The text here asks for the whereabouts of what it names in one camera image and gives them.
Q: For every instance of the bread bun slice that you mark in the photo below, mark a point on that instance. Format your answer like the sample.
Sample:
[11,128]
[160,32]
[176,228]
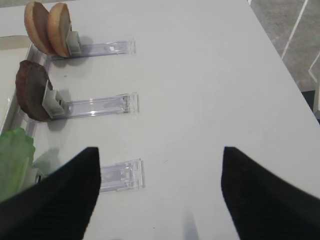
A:
[58,26]
[35,22]

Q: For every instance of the clear bread holder rail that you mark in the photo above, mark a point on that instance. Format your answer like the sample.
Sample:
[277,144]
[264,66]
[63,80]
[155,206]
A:
[78,50]

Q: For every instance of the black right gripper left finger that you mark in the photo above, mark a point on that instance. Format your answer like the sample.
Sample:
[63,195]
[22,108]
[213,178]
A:
[57,208]

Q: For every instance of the white serving tray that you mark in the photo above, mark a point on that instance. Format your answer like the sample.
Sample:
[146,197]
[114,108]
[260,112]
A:
[13,50]

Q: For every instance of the near bread bun slice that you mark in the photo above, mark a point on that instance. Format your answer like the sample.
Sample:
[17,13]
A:
[58,26]

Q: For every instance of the white chair frame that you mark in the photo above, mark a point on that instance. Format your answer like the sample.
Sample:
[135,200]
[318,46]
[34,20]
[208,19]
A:
[302,53]

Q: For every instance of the standing green lettuce leaf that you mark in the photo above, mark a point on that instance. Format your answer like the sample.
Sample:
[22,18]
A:
[16,156]

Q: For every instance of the clear lettuce holder rail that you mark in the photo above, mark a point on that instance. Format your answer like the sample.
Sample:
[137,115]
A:
[122,175]

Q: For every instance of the far bread bun slice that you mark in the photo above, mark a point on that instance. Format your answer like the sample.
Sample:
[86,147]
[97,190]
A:
[35,22]

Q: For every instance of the standing brown meat patty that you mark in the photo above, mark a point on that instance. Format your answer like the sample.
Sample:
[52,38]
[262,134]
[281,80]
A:
[30,83]

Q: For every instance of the clear patty holder rail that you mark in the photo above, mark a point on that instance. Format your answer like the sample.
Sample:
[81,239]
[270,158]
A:
[59,110]

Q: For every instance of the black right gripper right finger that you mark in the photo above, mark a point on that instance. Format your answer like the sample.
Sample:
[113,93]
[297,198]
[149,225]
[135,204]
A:
[262,205]

